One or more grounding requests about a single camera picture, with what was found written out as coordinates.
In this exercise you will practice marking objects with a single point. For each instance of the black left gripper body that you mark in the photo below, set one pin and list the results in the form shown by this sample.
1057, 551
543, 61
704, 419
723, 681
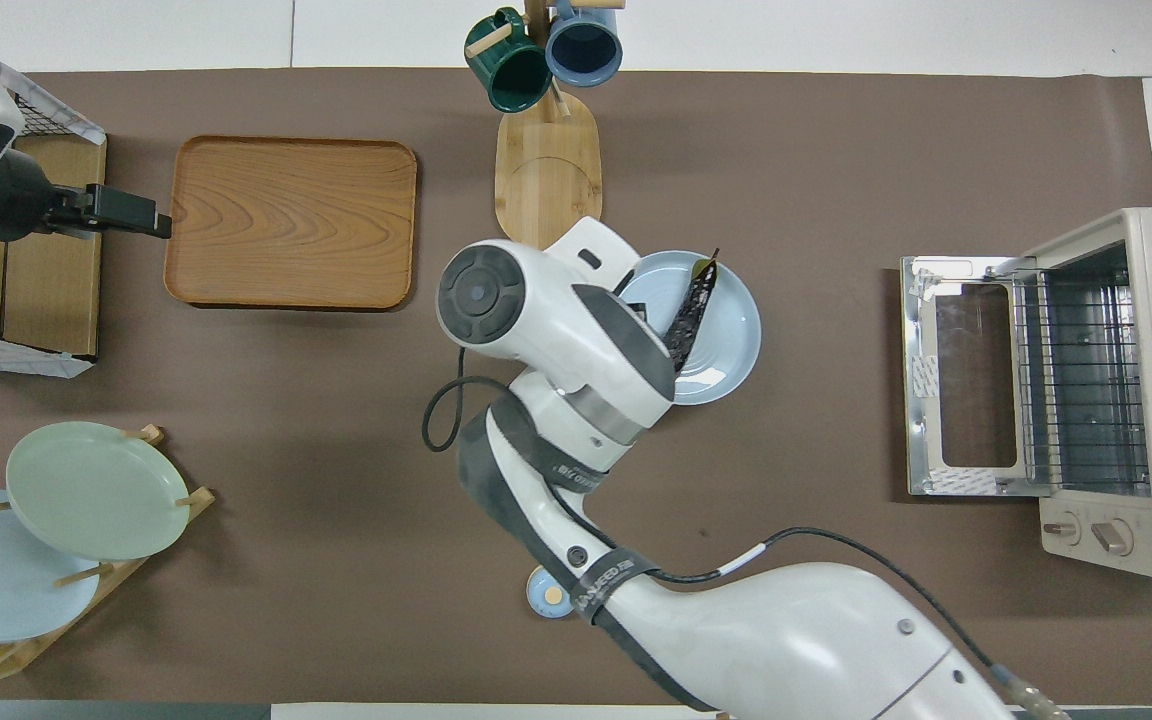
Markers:
121, 208

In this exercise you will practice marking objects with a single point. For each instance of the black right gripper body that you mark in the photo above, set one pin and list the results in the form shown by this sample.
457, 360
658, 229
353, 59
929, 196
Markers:
638, 310

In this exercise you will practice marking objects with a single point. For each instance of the dark purple eggplant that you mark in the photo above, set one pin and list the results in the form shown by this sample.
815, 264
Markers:
691, 305

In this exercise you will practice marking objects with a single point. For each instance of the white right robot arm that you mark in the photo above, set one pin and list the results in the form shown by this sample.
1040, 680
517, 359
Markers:
556, 330

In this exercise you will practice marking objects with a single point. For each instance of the beige oven knob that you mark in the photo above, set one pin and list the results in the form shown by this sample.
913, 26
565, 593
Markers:
1111, 538
1061, 528

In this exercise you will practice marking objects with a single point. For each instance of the wooden serving tray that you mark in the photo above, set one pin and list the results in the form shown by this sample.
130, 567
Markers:
291, 220

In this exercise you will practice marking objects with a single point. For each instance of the wooden mug tree stand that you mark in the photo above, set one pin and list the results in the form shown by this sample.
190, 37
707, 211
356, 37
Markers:
548, 160

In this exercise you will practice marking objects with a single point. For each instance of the brown table mat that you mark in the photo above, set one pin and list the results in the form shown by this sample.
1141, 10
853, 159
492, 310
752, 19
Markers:
236, 470

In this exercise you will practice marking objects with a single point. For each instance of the blue mug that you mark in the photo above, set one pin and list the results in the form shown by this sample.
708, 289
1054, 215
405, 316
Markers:
584, 50

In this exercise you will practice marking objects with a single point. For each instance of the dark green mug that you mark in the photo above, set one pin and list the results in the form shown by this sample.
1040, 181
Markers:
511, 70

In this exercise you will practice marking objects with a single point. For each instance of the pale green plate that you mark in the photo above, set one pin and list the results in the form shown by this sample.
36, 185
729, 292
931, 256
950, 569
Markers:
96, 490

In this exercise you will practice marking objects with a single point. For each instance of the wooden plate rack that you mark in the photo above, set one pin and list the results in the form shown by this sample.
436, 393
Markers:
126, 575

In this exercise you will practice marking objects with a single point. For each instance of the light blue racked plate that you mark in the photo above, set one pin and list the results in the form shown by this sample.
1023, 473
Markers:
16, 590

